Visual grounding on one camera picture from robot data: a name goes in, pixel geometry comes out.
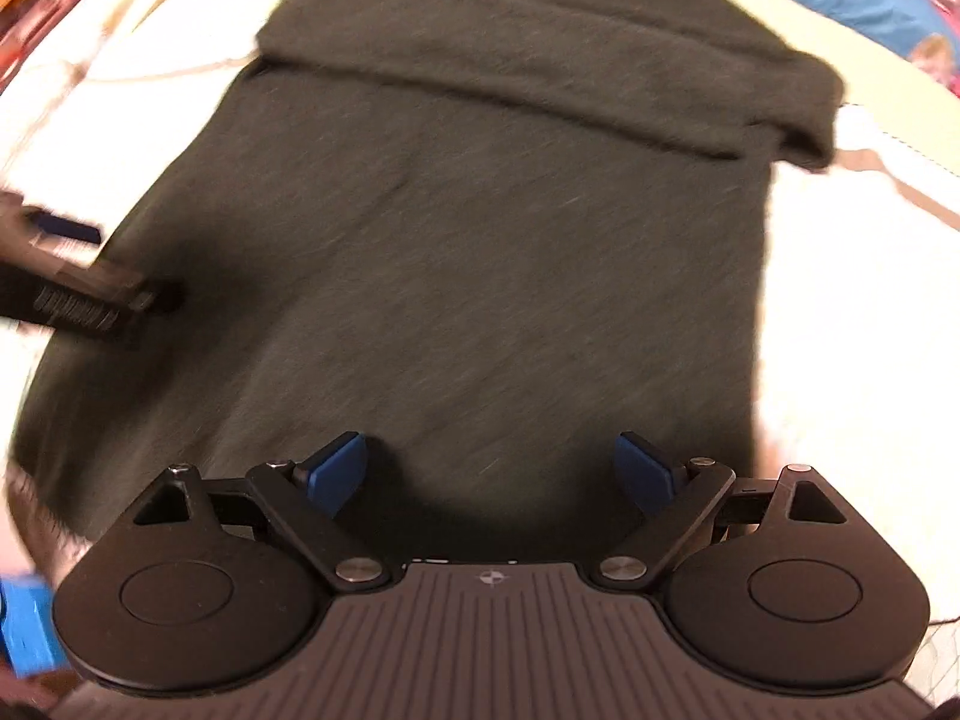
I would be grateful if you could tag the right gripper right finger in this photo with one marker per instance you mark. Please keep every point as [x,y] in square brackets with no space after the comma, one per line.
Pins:
[678,502]

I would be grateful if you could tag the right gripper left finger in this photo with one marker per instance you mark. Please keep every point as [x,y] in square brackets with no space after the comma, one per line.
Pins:
[301,499]

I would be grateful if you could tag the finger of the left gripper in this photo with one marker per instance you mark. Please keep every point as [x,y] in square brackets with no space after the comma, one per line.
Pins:
[65,228]

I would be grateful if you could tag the dark green knit sweater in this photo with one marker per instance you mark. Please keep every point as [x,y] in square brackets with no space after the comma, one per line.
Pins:
[493,234]

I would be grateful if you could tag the yellow patterned bed cover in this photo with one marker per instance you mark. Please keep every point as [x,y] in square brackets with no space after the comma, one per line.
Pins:
[859,326]

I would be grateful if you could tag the blue box at edge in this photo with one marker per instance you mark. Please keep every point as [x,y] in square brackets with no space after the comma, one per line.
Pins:
[29,640]

